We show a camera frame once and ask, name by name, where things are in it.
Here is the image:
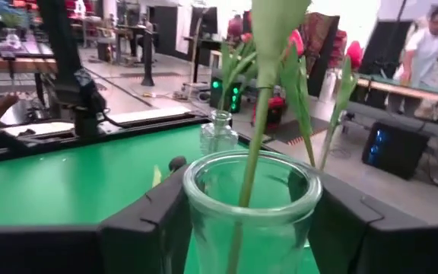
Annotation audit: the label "red floor device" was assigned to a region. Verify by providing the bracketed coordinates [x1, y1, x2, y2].
[252, 97, 287, 129]

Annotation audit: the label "black standing desk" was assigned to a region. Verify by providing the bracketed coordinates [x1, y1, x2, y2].
[116, 24, 157, 87]

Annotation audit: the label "textured round crystal vase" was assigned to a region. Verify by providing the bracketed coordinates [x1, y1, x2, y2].
[198, 109, 240, 156]

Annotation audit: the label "black computer blue lights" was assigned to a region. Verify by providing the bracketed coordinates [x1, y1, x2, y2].
[361, 119, 432, 180]

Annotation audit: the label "black striped-edge floor mat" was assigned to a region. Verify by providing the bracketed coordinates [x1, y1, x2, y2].
[264, 116, 330, 145]

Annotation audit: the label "red artificial tulip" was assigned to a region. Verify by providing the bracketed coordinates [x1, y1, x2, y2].
[279, 29, 318, 169]
[319, 40, 365, 171]

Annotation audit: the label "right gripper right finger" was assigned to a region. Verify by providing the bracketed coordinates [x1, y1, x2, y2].
[309, 170, 438, 274]

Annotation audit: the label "green table mat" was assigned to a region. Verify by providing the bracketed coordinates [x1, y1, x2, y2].
[0, 123, 319, 274]

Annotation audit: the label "wooden side table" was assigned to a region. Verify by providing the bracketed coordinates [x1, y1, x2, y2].
[0, 56, 59, 98]

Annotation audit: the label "neighbouring work table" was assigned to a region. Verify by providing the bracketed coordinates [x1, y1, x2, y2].
[355, 74, 438, 110]

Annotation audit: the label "large clear glass vase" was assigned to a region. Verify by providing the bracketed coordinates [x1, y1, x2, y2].
[182, 149, 323, 274]

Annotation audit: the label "person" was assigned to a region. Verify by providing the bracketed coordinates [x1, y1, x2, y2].
[388, 6, 438, 115]

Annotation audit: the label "black artificial tulip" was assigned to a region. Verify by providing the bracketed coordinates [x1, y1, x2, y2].
[226, 0, 313, 274]
[151, 155, 188, 189]

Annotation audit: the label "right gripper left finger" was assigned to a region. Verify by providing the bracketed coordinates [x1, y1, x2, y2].
[0, 165, 193, 274]

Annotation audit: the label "black table frame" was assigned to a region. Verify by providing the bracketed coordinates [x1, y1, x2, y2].
[0, 110, 243, 167]

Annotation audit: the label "black computer green lights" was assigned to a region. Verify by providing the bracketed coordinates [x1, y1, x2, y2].
[209, 75, 243, 114]

